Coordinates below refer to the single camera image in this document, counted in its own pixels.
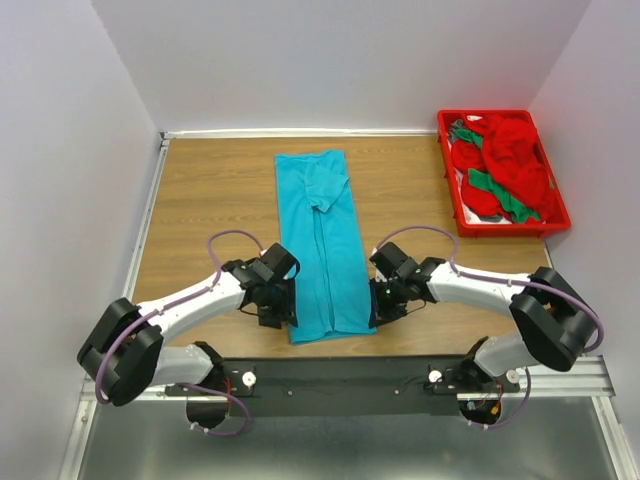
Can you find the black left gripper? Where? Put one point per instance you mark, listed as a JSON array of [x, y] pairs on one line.
[[287, 312]]

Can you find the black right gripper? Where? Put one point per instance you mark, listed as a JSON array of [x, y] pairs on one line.
[[378, 311]]

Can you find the teal t-shirt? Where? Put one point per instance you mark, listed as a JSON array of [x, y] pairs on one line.
[[319, 226]]

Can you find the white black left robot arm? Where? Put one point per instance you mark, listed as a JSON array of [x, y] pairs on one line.
[[128, 350]]

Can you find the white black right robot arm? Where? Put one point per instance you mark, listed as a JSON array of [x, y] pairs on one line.
[[553, 324]]

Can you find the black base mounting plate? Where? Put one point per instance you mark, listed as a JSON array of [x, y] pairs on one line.
[[350, 386]]

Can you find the green t-shirt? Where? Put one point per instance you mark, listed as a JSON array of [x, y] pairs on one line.
[[484, 198]]

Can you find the red plastic bin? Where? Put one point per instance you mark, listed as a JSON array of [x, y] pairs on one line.
[[559, 222]]

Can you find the red t-shirt pile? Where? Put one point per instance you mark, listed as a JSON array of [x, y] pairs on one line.
[[509, 153]]

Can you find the grey garment in bin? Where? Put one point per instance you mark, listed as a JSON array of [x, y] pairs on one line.
[[453, 128]]

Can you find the aluminium frame rail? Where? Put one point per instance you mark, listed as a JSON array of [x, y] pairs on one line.
[[567, 430]]

